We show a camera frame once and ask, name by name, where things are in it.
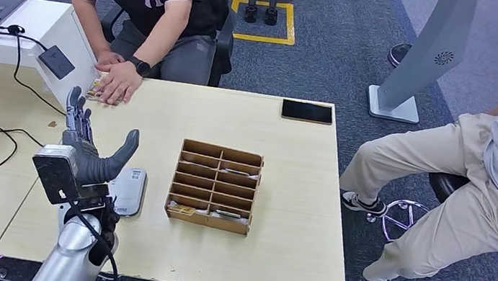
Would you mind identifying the person's right hand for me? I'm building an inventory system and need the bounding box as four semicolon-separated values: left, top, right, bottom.
93;48;128;76

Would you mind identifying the person's left hand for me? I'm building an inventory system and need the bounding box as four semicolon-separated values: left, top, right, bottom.
92;58;146;110

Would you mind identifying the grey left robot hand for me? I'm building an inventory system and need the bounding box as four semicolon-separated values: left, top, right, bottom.
55;84;147;193

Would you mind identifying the stack of yellow-brown cards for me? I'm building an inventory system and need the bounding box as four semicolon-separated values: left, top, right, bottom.
86;77;109;103

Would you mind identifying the wooden slotted card box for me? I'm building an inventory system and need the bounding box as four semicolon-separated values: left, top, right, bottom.
161;136;267;238

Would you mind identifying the grey card reader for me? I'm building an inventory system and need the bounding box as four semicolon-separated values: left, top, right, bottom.
103;164;148;220

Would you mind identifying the black wristwatch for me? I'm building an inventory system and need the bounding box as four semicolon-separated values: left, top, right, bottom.
126;55;154;79

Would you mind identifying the black square device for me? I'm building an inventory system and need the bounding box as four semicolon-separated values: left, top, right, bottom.
36;43;79;82

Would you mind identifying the black office chair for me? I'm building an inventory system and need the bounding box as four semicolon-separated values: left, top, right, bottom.
94;0;241;91

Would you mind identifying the black stool with chrome base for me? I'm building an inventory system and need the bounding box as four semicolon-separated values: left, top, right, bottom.
363;163;473;254

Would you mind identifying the grey standing kiosk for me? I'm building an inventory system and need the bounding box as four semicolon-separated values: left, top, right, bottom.
364;0;479;131

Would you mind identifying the yellow floor tape square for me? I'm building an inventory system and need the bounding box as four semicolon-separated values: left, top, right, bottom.
226;0;300;48

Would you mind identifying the dark round base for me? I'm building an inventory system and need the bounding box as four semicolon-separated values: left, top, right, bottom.
386;40;412;70

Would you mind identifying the black smartphone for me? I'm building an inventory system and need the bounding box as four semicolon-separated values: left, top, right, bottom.
280;99;336;126

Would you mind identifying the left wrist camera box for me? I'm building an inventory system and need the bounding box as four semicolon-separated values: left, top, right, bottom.
27;140;116;213

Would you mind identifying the long black cable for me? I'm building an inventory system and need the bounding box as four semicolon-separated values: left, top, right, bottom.
0;22;79;184

